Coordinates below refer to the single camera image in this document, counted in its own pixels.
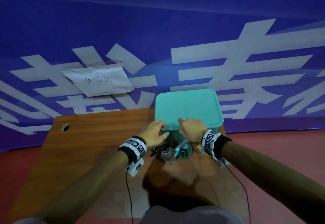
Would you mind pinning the person's right hand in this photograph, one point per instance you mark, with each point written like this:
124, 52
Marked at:
194, 129

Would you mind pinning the person's left hand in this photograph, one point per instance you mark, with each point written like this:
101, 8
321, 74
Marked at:
151, 135

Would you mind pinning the person's right thumb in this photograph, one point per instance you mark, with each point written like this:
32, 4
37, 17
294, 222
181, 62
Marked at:
181, 132

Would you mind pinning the person's left thumb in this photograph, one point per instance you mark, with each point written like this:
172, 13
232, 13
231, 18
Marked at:
165, 135

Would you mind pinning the teal plastic box lid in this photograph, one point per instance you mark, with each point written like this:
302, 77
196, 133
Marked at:
188, 107

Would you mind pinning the person's left forearm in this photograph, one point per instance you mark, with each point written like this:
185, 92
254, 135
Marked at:
83, 188

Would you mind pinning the person's right forearm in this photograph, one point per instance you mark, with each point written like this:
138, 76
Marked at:
269, 173

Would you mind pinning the green spray bottle white trigger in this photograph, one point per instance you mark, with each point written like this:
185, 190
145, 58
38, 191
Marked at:
184, 151

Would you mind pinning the clear spray bottle black trigger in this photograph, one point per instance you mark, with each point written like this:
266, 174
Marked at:
168, 155

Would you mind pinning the small clear bottle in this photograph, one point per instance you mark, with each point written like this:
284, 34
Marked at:
201, 149

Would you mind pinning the black marker-tagged right wristband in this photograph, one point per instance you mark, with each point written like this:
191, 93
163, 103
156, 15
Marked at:
213, 142

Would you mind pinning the black marker-tagged wristband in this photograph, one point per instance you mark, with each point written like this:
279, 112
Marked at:
133, 147
213, 142

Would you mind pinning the black marker-tagged left wristband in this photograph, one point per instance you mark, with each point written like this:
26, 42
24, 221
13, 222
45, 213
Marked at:
133, 147

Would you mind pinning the grey shirt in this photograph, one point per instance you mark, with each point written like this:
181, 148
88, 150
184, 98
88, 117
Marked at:
190, 216

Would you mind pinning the white paper sign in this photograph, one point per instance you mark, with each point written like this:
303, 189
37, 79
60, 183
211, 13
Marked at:
97, 80

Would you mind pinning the blue banner with white characters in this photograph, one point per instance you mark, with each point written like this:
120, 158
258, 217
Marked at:
162, 28

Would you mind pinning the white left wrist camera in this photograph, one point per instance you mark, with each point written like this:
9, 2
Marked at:
135, 168

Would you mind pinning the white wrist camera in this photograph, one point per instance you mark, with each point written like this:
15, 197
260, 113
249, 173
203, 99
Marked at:
135, 168
223, 163

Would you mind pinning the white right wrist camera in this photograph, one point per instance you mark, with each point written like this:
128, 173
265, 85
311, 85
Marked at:
223, 163

